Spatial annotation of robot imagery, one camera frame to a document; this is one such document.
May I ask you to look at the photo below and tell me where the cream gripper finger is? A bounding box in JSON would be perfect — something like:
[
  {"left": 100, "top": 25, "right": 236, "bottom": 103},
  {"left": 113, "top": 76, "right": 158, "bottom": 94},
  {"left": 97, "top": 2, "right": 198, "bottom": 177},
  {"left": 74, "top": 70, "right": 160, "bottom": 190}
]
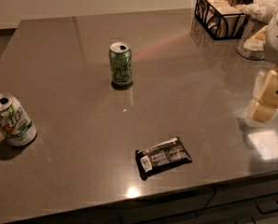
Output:
[{"left": 246, "top": 66, "right": 278, "bottom": 123}]

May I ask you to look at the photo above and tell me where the crumpled white plastic bag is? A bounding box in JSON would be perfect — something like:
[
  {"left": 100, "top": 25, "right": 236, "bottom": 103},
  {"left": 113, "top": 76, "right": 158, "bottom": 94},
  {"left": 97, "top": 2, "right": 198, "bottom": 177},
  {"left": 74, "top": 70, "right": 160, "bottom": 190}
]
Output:
[{"left": 240, "top": 0, "right": 278, "bottom": 23}]

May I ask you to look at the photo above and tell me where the drawer handle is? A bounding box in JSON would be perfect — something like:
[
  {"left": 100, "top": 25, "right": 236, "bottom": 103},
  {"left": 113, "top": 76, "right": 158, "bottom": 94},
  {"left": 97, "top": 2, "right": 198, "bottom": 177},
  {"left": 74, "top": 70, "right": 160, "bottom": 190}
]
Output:
[{"left": 257, "top": 201, "right": 278, "bottom": 215}]

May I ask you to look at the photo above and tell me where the black rxbar chocolate wrapper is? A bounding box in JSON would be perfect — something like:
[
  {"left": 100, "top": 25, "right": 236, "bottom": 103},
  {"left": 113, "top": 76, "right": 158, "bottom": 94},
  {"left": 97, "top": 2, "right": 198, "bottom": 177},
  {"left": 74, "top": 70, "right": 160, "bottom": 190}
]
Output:
[{"left": 135, "top": 137, "right": 192, "bottom": 181}]

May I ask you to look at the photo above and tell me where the white 7up can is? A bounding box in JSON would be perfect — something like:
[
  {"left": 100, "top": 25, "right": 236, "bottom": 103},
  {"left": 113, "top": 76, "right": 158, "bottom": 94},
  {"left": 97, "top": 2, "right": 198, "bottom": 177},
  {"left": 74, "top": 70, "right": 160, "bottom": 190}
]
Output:
[{"left": 0, "top": 93, "right": 37, "bottom": 147}]

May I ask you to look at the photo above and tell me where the green soda can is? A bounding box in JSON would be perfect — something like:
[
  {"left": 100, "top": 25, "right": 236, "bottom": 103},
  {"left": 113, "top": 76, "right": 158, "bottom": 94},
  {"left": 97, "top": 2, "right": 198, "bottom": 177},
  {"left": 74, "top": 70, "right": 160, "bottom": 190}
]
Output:
[{"left": 108, "top": 42, "right": 132, "bottom": 87}]

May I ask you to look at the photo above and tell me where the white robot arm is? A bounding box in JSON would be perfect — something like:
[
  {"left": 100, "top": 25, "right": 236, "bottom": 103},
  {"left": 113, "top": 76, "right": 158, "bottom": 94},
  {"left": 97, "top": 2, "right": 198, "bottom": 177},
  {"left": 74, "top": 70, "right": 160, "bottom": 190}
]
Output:
[{"left": 245, "top": 12, "right": 278, "bottom": 127}]

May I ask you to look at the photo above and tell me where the clear glass jar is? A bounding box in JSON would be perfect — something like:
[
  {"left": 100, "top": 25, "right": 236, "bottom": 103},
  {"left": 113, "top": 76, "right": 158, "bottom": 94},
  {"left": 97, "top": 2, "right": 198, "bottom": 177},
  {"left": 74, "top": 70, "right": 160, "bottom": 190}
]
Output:
[{"left": 237, "top": 17, "right": 267, "bottom": 61}]

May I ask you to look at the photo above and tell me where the black wire basket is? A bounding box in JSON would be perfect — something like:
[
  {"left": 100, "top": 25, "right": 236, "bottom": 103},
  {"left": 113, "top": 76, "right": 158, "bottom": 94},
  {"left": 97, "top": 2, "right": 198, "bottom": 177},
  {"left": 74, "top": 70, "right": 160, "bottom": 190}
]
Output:
[{"left": 194, "top": 0, "right": 248, "bottom": 40}]

